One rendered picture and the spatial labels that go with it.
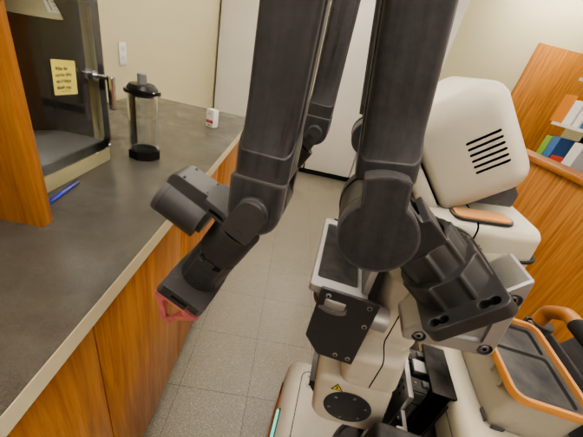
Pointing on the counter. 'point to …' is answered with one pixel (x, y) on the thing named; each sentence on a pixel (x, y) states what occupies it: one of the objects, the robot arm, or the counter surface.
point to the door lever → (108, 88)
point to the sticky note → (63, 76)
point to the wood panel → (18, 144)
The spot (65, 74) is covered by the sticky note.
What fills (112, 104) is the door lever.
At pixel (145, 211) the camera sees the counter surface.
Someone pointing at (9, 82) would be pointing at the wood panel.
